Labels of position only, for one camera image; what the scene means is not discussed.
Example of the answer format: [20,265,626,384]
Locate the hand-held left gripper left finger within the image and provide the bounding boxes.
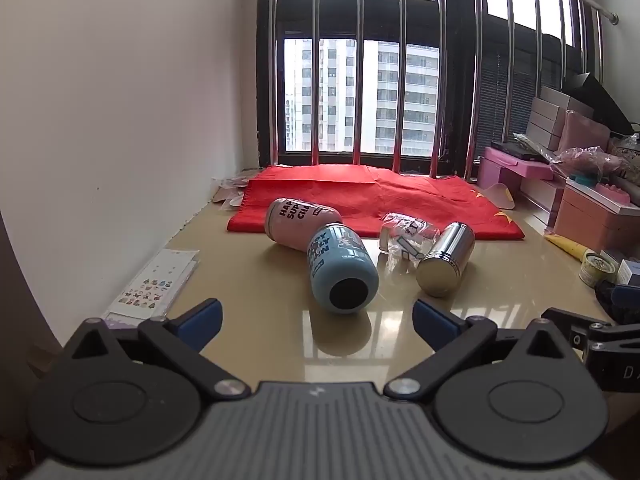
[62,298,252,402]

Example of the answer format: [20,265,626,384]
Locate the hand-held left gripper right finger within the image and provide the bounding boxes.
[384,299,576,402]

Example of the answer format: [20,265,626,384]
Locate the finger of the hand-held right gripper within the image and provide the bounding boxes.
[541,307,640,361]
[595,280,640,323]

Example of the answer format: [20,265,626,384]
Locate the blue printed cup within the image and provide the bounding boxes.
[306,223,379,315]

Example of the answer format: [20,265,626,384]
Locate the silver steel cup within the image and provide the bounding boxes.
[416,221,476,297]

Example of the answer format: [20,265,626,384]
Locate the pink printed cup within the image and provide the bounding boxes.
[263,197,343,252]

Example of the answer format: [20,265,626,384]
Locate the small blue white box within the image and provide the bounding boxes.
[617,259,640,287]

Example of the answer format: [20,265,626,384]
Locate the round tin can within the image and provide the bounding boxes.
[579,250,619,289]

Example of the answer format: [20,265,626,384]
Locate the sticker sheet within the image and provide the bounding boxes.
[102,249,200,323]

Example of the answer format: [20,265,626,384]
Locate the large pink box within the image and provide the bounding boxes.
[552,180,640,257]

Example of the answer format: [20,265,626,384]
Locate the yellow tube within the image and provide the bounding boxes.
[544,232,596,262]

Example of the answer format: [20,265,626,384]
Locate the clear plastic bag with parts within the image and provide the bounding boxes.
[378,211,441,271]

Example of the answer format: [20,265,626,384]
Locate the pink toy block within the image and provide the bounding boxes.
[595,183,632,206]

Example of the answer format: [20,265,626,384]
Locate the white drawer box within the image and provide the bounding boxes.
[520,177,568,227]

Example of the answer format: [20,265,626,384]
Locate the clear plastic packets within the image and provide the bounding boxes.
[211,169,262,211]

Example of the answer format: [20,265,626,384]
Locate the crumpled clear plastic bag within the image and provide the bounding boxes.
[549,146,636,182]

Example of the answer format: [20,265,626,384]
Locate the transparent plastic piece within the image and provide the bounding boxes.
[481,183,516,211]

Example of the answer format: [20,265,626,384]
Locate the red cloth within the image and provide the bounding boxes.
[227,164,525,241]

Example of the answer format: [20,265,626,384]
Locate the pink bag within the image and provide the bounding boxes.
[557,109,612,155]

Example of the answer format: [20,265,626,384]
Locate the black flat device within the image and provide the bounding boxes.
[492,141,549,162]

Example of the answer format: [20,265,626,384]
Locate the stack of grey boxes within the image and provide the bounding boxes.
[525,85,596,152]

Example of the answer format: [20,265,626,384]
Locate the black folder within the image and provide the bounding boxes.
[562,72,636,136]

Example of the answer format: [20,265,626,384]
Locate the metal window bars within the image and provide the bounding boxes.
[267,0,606,182]

